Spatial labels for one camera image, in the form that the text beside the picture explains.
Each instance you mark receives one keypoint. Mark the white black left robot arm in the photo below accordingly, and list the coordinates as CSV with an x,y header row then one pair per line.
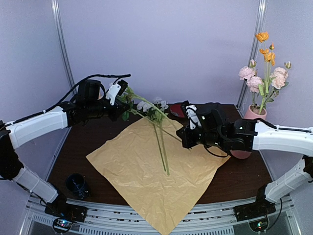
x,y
92,101

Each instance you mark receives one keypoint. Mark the dark blue cup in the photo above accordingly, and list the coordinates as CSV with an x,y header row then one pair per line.
x,y
78,186

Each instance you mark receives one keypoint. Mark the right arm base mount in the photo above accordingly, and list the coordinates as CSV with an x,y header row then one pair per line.
x,y
256,214

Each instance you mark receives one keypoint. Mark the white blue flower stem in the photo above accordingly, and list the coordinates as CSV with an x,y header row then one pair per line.
x,y
163,106

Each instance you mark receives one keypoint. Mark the pink cylindrical vase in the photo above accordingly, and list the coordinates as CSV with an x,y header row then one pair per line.
x,y
250,114

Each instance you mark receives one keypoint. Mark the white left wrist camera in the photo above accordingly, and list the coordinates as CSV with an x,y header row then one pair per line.
x,y
115,90

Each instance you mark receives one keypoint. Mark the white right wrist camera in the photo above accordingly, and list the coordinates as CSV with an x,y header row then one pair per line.
x,y
189,111

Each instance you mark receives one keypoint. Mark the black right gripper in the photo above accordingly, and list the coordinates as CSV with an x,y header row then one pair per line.
x,y
184,132

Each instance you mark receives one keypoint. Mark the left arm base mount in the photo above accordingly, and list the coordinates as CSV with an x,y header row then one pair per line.
x,y
66,214

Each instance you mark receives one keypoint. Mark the orange yellow wrapping paper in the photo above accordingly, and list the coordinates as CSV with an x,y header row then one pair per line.
x,y
157,177

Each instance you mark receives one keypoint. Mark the left aluminium frame post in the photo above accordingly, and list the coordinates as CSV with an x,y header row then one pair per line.
x,y
62,43

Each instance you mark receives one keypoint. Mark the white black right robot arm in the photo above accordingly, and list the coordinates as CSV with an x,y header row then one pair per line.
x,y
210,126

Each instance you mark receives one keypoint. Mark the light pink rose stem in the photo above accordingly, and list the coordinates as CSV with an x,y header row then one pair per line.
x,y
278,81

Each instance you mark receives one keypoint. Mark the orange flower stem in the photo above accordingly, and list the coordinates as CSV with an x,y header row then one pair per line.
x,y
269,61

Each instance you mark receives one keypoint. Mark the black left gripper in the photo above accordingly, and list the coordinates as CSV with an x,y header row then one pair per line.
x,y
119,109

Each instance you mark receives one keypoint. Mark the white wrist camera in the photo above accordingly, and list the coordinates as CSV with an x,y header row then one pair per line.
x,y
115,90
189,111

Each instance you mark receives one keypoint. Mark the peach pink flower stem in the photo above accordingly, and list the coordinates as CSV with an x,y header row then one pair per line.
x,y
129,96

